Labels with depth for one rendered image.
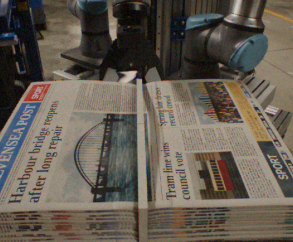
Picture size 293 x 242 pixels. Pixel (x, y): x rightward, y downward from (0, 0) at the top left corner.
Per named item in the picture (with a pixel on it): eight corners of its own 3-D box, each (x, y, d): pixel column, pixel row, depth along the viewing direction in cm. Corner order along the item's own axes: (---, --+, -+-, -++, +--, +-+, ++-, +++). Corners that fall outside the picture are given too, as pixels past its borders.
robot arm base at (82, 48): (97, 42, 142) (95, 21, 137) (121, 49, 135) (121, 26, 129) (72, 52, 132) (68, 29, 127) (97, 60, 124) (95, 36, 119)
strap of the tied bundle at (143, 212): (142, 176, 67) (141, 79, 55) (147, 318, 43) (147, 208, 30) (138, 176, 67) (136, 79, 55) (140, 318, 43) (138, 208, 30)
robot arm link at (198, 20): (201, 46, 110) (205, 7, 102) (230, 58, 101) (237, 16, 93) (176, 53, 104) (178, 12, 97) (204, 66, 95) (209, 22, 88)
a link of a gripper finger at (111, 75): (106, 116, 64) (125, 75, 63) (102, 117, 58) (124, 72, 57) (92, 109, 64) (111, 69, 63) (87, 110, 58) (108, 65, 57)
